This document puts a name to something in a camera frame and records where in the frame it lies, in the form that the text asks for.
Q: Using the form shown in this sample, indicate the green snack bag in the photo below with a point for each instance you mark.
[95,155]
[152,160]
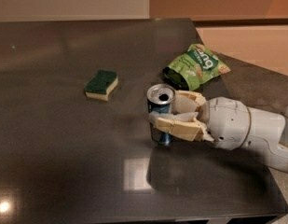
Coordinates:
[195,67]

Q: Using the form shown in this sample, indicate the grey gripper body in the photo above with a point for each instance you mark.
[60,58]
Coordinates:
[227,121]

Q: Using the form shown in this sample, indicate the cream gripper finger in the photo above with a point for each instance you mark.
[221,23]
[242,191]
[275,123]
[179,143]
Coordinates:
[183,126]
[188,101]

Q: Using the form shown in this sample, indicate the green yellow sponge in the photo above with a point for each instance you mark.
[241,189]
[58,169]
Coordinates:
[100,86]

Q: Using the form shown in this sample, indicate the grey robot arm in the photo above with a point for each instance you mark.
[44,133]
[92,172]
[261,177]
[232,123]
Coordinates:
[267,138]

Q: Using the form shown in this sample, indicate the silver blue redbull can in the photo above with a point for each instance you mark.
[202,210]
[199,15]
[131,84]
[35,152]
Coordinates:
[159,99]

